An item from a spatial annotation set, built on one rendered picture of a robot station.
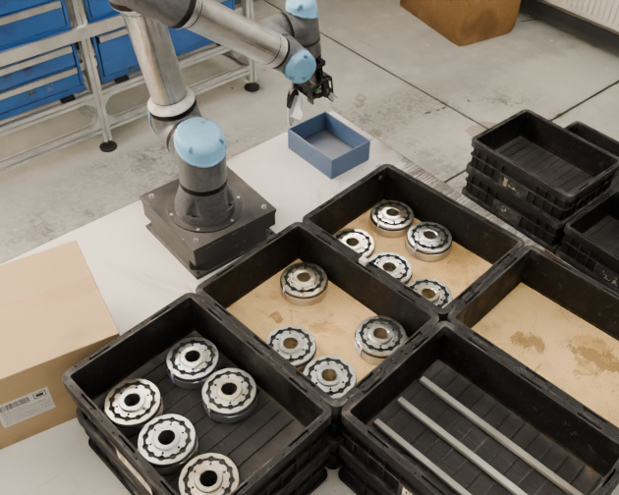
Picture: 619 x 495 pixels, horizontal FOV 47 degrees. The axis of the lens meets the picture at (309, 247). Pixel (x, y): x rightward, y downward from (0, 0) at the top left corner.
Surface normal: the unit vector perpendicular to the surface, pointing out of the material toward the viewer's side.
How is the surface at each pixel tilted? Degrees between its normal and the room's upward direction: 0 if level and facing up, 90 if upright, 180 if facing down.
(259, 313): 0
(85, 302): 0
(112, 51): 90
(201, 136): 10
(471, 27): 91
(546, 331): 0
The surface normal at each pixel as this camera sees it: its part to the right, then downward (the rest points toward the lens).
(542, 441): 0.01, -0.72
